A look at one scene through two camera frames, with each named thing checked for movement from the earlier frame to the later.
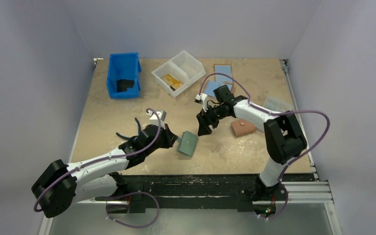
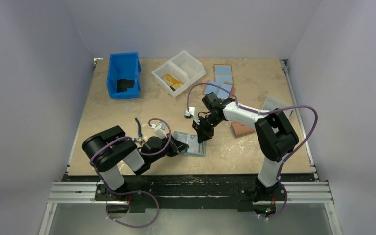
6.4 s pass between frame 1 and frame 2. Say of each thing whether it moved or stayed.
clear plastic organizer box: stayed
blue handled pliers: stayed
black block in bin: stayed
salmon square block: stayed
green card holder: moved
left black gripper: moved
